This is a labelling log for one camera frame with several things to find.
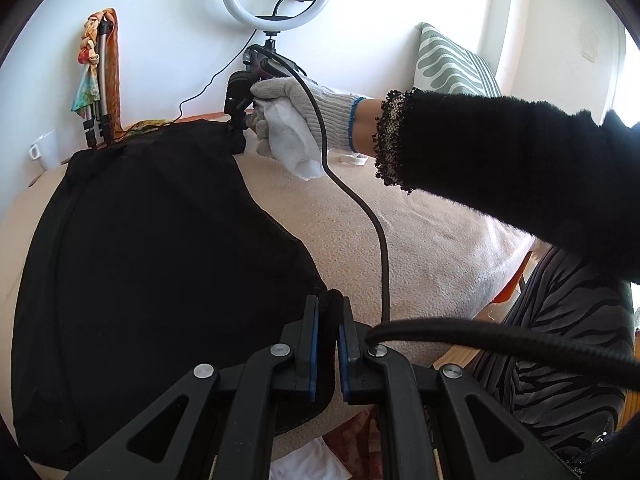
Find green patterned pillow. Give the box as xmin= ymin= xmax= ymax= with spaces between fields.
xmin=412 ymin=22 xmax=503 ymax=98

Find beige blanket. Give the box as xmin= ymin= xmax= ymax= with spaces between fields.
xmin=0 ymin=152 xmax=543 ymax=476

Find white mug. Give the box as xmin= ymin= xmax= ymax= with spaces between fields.
xmin=28 ymin=127 xmax=63 ymax=171

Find red patterned cloth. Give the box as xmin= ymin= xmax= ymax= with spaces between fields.
xmin=325 ymin=405 xmax=382 ymax=480

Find person's right hand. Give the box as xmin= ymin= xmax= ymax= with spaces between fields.
xmin=249 ymin=76 xmax=372 ymax=182

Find black garment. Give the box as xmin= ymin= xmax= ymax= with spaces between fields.
xmin=11 ymin=119 xmax=346 ymax=471

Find orange floral cloth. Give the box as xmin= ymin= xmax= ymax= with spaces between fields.
xmin=117 ymin=110 xmax=231 ymax=137

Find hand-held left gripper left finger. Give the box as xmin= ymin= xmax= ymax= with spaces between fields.
xmin=65 ymin=295 xmax=323 ymax=480

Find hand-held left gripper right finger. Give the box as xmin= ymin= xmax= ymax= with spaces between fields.
xmin=336 ymin=305 xmax=581 ymax=480

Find folded grey stick stand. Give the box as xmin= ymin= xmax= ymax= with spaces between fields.
xmin=82 ymin=17 xmax=113 ymax=148

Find thin black cord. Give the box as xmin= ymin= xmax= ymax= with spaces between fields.
xmin=170 ymin=30 xmax=257 ymax=126

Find folded tripod with cloth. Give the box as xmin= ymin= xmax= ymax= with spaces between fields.
xmin=70 ymin=7 xmax=123 ymax=141

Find zebra striped trousers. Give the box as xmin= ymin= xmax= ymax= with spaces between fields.
xmin=470 ymin=245 xmax=636 ymax=461

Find white cloth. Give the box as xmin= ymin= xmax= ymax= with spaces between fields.
xmin=270 ymin=437 xmax=353 ymax=480

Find black cable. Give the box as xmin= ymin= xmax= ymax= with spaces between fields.
xmin=366 ymin=317 xmax=640 ymax=391
xmin=252 ymin=45 xmax=393 ymax=323

